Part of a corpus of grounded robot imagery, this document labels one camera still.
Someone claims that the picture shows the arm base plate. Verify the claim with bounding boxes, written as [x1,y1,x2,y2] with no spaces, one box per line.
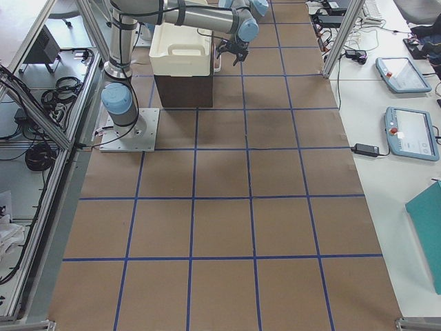
[99,108,160,152]

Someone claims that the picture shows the white plastic tray lid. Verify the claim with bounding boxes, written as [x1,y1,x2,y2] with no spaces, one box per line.
[149,23,212,77]

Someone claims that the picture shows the teach pendant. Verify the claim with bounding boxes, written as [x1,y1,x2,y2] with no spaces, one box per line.
[384,107,440,161]
[376,57,431,94]

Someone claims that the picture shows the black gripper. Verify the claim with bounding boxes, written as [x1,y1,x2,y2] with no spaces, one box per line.
[216,37,249,66]

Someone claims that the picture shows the aluminium frame post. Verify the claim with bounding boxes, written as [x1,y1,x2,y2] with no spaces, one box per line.
[322,0,365,79]

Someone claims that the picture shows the dark wooden cabinet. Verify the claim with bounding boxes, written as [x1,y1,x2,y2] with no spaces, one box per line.
[154,75,214,108]

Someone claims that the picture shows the black power brick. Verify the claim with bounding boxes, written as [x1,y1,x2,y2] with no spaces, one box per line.
[351,143,380,157]

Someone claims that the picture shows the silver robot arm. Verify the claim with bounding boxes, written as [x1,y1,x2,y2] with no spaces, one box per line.
[101,1,269,137]

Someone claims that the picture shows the lower teach pendant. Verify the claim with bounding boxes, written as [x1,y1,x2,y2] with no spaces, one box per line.
[384,107,440,161]

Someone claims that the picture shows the upper teach pendant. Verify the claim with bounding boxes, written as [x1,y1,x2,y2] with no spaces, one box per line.
[376,57,431,94]

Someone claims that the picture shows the teal box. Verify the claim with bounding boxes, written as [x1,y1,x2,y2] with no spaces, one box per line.
[405,181,440,294]

